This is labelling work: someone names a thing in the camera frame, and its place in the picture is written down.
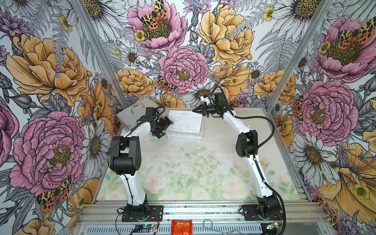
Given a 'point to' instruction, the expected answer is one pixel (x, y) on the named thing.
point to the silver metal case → (129, 116)
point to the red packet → (181, 227)
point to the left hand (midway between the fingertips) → (169, 130)
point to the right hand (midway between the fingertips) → (193, 113)
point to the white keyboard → (185, 121)
